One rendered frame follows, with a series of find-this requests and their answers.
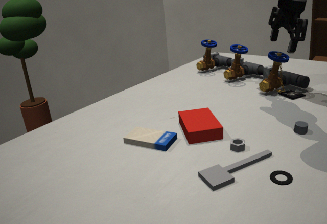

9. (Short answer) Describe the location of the dark grey short cylinder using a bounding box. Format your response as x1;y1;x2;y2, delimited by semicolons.
294;121;308;135

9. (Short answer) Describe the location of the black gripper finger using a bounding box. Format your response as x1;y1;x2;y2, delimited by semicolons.
284;17;308;53
269;7;284;41

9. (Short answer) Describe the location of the black rubber washer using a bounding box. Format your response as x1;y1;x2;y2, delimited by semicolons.
270;171;293;185

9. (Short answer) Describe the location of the red box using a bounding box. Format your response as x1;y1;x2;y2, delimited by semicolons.
178;108;223;144

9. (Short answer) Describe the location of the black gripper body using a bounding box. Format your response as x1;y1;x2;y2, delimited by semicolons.
277;0;307;30

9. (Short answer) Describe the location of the dark grey hex nut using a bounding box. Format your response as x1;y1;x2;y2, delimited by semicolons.
230;138;245;152

